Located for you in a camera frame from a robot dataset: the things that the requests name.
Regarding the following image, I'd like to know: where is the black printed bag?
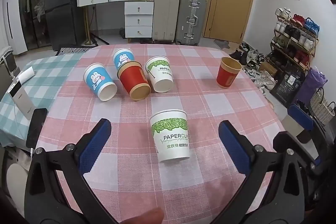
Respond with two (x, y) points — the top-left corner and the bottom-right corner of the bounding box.
(270, 63), (306, 107)

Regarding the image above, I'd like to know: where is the pink checkered tablecloth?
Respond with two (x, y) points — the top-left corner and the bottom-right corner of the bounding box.
(34, 44), (286, 224)

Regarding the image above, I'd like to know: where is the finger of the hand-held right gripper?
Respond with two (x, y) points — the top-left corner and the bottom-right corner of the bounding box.
(287, 104), (324, 135)

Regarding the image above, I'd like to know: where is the silver suitcase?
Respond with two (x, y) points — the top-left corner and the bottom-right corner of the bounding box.
(175, 0), (208, 46)

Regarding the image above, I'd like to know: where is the blue bunny paper cup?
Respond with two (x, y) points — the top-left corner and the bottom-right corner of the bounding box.
(113, 48), (135, 71)
(83, 63), (117, 102)

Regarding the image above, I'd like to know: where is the grey door mat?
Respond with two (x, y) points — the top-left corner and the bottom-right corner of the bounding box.
(214, 39), (238, 50)

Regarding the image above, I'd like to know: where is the dark glass display cabinet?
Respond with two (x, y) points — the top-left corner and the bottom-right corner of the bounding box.
(18, 0), (53, 51)

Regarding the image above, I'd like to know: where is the purple bag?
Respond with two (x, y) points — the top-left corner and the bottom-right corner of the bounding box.
(298, 67), (328, 107)

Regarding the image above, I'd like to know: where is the black smartphone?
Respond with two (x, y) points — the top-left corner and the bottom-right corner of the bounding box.
(26, 108), (48, 149)

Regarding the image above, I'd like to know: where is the row of shoes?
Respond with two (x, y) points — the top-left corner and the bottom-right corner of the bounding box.
(272, 7), (320, 67)

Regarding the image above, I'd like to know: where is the metal shoe rack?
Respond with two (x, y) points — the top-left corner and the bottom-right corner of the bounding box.
(270, 7), (320, 73)

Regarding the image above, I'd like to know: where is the beige cardboard box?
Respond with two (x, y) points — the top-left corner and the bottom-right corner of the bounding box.
(284, 116), (311, 144)

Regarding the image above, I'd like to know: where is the white drawer unit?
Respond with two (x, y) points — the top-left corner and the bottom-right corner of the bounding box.
(124, 1), (154, 39)

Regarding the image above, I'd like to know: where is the small white box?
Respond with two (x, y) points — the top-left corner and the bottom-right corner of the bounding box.
(17, 66), (35, 84)

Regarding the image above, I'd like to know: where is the woven basket bag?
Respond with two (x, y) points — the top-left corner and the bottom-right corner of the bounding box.
(310, 88), (336, 126)

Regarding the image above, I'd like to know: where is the white power bank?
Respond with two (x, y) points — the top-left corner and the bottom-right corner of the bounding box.
(7, 82), (36, 121)

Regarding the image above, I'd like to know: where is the pile of shoes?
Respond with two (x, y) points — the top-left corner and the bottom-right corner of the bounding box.
(229, 41), (277, 94)

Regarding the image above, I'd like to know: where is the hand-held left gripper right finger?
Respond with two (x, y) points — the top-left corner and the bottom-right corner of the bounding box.
(218, 120), (315, 224)

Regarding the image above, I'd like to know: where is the red paper cup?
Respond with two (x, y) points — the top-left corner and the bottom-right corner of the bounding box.
(117, 61), (152, 102)
(216, 57), (242, 89)

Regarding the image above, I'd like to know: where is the white green leaf paper cup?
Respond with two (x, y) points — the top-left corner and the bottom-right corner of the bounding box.
(150, 109), (190, 163)
(145, 56), (174, 93)

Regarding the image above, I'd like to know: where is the beige suitcase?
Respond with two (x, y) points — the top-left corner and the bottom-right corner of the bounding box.
(152, 0), (181, 42)

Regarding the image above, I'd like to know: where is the striped rug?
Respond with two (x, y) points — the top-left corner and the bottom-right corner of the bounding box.
(55, 45), (98, 56)

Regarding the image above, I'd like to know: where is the green checkered cloth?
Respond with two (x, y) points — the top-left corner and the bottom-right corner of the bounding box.
(0, 52), (87, 147)

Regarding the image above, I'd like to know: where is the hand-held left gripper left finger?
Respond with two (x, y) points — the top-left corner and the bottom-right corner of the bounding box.
(25, 118), (118, 224)

